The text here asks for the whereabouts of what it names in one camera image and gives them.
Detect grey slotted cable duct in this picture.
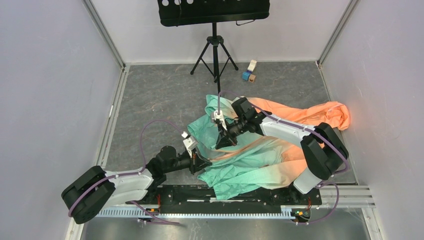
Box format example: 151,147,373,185
96,206,295,220

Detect white toy block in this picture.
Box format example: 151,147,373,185
247,59,257,73

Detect brown wooden toy cube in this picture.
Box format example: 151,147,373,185
248,74,256,83

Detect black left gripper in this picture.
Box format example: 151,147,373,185
164,147,212,175

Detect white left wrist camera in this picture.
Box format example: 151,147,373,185
181,131,198,158

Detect black music stand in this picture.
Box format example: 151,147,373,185
157,0,271,93

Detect blue toy cube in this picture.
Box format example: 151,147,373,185
241,71,251,81

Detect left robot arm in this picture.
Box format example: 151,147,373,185
61,146,212,224

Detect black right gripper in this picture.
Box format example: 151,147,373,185
215,117,248,150

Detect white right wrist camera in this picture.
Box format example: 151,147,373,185
210,110,228,131

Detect green and orange jacket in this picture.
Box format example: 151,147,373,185
187,94,351,200

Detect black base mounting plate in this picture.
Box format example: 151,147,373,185
136,184,323,214

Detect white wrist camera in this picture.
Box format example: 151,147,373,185
181,131,198,158
210,110,228,131

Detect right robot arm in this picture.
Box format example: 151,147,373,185
210,97,349,204

